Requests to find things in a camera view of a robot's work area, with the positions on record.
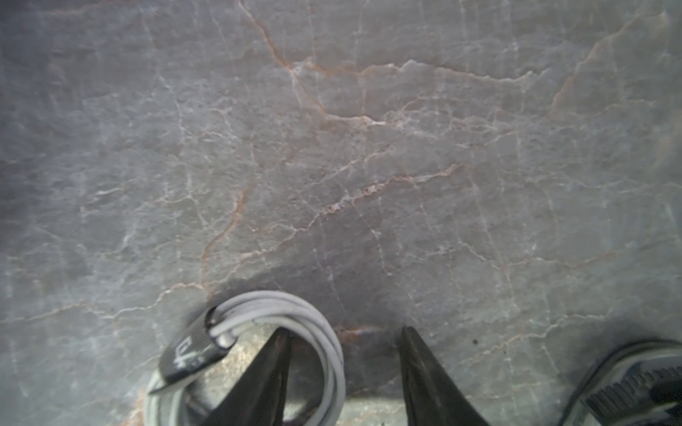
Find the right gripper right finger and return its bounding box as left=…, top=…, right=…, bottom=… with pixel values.
left=399, top=326, right=488, bottom=426

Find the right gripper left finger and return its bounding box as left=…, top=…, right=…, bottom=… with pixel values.
left=202, top=328, right=291, bottom=426

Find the grey cable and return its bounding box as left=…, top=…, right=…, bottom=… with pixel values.
left=142, top=289, right=347, bottom=426

